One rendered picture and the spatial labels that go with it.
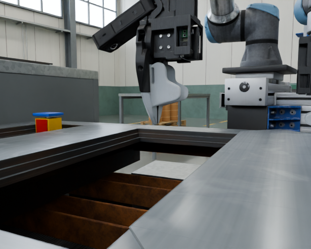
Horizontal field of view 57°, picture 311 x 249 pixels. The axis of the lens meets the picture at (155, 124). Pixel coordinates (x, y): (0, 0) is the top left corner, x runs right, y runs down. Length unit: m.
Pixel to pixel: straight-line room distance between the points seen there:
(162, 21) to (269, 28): 0.77
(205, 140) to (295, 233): 0.51
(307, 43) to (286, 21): 10.15
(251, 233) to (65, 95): 1.09
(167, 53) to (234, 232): 0.28
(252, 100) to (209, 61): 10.43
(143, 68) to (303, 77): 0.34
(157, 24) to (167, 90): 0.09
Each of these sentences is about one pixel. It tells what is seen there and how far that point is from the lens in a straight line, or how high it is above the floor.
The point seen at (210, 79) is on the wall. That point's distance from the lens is 11.31.
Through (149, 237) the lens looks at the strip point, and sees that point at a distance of 0.20.
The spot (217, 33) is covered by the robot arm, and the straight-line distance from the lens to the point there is 1.16.
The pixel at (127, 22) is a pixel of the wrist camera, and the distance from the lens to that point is 0.46.
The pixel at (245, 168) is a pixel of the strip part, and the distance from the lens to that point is 0.38.
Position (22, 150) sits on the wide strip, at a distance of 0.52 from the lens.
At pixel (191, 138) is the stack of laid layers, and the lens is 0.72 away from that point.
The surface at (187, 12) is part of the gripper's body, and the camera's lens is 0.43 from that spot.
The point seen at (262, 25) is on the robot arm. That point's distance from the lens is 1.15.
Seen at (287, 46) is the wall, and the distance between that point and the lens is 10.65.
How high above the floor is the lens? 0.94
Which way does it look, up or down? 6 degrees down
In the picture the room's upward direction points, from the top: straight up
